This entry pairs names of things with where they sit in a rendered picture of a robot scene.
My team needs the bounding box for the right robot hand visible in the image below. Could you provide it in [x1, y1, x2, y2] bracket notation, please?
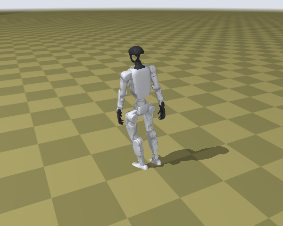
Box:
[158, 102, 165, 120]

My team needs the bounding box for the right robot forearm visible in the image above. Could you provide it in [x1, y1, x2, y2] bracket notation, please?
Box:
[155, 86, 164, 105]

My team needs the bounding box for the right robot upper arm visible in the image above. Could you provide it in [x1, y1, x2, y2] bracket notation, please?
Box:
[148, 65, 160, 90]

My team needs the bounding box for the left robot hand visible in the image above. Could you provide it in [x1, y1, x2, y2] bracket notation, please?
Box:
[117, 109, 124, 125]

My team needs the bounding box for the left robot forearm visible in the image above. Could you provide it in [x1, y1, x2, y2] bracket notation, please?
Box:
[117, 90, 125, 112]

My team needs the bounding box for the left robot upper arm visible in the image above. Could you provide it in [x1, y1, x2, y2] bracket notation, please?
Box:
[120, 70, 132, 97]

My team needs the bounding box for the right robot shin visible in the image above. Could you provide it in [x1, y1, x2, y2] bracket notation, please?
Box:
[148, 130, 158, 160]

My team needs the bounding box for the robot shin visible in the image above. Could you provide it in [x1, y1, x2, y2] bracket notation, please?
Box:
[148, 130, 158, 160]
[132, 140, 145, 166]

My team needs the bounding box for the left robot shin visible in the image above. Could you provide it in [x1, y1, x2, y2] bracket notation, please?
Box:
[132, 140, 145, 166]

